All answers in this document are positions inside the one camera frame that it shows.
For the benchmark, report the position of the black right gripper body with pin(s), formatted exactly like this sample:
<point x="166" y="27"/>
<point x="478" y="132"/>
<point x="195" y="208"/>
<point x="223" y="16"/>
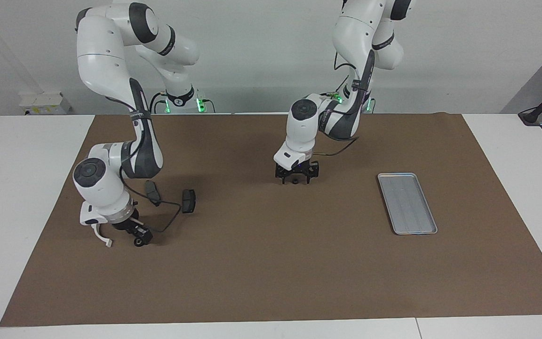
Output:
<point x="132" y="227"/>

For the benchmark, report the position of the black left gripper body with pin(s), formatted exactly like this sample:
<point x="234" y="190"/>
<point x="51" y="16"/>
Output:
<point x="299" y="168"/>

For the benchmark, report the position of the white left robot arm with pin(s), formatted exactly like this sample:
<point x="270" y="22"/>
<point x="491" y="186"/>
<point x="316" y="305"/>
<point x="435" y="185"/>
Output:
<point x="299" y="132"/>

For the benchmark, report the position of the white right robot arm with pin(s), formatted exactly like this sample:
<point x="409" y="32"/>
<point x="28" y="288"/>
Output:
<point x="101" y="52"/>

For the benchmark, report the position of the silver metal tray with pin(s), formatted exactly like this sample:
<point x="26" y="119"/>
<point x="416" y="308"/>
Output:
<point x="407" y="203"/>

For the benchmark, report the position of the dark grey angled brake pad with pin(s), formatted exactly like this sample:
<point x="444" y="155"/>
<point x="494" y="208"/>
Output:
<point x="151" y="189"/>

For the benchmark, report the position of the black rectangular brake pad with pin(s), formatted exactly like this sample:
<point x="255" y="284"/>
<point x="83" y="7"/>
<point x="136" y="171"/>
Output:
<point x="188" y="201"/>

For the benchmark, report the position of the brown table mat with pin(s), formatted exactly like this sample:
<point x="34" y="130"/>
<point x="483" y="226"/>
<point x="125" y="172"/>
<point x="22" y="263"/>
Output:
<point x="271" y="263"/>

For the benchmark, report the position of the white curved plastic bracket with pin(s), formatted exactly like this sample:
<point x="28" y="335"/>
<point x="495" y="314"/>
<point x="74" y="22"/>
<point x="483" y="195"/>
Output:
<point x="104" y="239"/>

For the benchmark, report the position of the white wall box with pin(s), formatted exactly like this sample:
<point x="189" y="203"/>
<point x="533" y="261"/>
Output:
<point x="45" y="103"/>

